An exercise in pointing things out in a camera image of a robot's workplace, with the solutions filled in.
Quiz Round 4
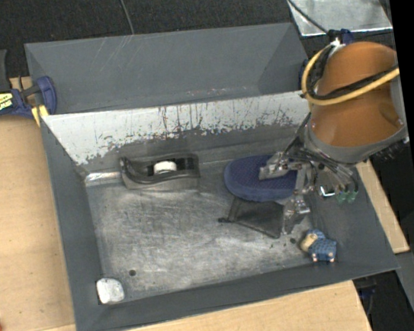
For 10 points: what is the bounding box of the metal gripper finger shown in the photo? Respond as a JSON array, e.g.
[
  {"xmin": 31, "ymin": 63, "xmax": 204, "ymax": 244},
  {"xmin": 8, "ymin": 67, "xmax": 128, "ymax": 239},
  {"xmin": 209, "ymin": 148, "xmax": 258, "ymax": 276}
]
[
  {"xmin": 254, "ymin": 149, "xmax": 299, "ymax": 182},
  {"xmin": 278, "ymin": 194, "xmax": 315, "ymax": 236}
]

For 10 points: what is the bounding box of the black flat scoop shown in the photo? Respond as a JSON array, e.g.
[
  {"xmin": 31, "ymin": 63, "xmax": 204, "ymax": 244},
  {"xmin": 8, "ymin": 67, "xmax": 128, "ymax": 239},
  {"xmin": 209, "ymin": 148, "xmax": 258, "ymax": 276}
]
[{"xmin": 214, "ymin": 189, "xmax": 292, "ymax": 248}]

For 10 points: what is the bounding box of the blue and beige toy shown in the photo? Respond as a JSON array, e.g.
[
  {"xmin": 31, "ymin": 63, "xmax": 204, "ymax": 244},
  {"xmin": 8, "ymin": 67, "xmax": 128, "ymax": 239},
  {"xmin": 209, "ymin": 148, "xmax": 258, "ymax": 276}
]
[{"xmin": 297, "ymin": 225, "xmax": 340, "ymax": 267}]

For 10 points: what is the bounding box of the black tape dispenser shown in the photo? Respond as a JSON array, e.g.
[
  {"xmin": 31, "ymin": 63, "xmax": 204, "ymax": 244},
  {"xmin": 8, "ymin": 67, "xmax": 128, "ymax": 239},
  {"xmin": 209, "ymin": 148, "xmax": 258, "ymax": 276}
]
[{"xmin": 117, "ymin": 146, "xmax": 204, "ymax": 202}]

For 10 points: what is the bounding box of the grey metal bin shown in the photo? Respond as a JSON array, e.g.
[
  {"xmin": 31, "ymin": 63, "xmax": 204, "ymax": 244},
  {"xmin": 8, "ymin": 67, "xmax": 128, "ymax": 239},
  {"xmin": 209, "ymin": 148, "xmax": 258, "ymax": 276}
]
[{"xmin": 22, "ymin": 0, "xmax": 405, "ymax": 331}]

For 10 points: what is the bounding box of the white lump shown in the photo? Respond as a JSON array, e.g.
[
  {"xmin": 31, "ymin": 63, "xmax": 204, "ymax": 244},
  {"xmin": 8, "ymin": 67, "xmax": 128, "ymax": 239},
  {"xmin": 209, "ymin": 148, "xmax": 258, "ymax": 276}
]
[{"xmin": 94, "ymin": 275, "xmax": 127, "ymax": 307}]

